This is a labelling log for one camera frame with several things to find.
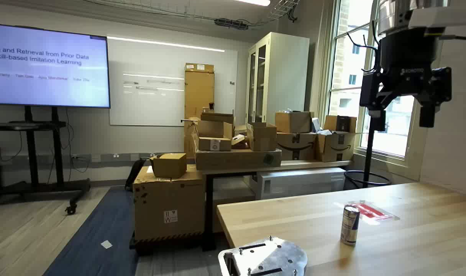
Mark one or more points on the white glass-door cabinet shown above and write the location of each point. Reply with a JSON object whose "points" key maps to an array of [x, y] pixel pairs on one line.
{"points": [[283, 77]]}

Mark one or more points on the large window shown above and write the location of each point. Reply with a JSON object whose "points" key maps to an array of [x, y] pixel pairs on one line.
{"points": [[345, 67]]}

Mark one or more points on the narrow upright cardboard box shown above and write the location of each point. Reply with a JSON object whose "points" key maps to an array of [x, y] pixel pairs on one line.
{"points": [[263, 137]]}

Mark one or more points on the silver blue drink can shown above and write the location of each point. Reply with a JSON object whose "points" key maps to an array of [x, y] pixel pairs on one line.
{"points": [[349, 228]]}

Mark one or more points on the cardboard box with white label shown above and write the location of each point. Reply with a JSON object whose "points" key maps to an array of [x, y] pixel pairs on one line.
{"points": [[214, 145]]}

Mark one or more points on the long flat cardboard box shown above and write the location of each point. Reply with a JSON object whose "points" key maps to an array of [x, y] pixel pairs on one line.
{"points": [[233, 160]]}

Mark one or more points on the small open cardboard box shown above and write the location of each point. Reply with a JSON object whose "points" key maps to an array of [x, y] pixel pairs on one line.
{"points": [[168, 165]]}

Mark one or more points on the black rolling TV stand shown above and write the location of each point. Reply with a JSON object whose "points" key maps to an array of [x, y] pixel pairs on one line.
{"points": [[30, 148]]}

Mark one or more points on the black ceiling-mounted bar device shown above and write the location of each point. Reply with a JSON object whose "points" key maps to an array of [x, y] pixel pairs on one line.
{"points": [[230, 24]]}

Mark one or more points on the large TV screen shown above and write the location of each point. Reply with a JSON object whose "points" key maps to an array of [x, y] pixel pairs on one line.
{"points": [[46, 67]]}

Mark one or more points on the tall upright cardboard box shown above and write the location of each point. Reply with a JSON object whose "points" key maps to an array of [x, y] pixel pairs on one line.
{"points": [[197, 93]]}

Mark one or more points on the long linear ceiling light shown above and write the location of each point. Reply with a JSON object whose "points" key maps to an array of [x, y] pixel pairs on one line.
{"points": [[253, 2]]}

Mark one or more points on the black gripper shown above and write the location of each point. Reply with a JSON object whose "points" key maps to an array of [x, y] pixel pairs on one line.
{"points": [[407, 56]]}

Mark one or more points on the red flat block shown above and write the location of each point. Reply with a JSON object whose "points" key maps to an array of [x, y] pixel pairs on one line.
{"points": [[371, 211]]}

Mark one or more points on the Amazon smile cardboard box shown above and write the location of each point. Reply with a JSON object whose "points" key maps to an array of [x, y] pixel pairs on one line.
{"points": [[335, 148], [296, 148]]}

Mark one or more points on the large cardboard box with label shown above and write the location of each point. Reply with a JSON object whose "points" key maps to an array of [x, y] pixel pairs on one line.
{"points": [[165, 209]]}

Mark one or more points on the black coat rack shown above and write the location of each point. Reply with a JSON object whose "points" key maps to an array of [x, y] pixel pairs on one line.
{"points": [[368, 154]]}

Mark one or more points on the white blue small package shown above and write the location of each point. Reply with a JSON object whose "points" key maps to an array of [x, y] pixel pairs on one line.
{"points": [[316, 125]]}

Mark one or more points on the plain square cardboard box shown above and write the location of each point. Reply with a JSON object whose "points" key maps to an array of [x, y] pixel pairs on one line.
{"points": [[291, 123]]}

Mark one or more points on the wall whiteboard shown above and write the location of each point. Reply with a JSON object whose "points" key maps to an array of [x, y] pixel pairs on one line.
{"points": [[150, 97]]}

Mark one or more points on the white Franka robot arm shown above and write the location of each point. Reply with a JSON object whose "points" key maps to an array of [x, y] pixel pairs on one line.
{"points": [[395, 16]]}

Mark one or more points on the white radiator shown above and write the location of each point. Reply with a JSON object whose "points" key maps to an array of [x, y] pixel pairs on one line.
{"points": [[299, 183]]}

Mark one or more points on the medium cardboard box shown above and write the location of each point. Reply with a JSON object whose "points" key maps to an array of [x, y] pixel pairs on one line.
{"points": [[214, 126]]}

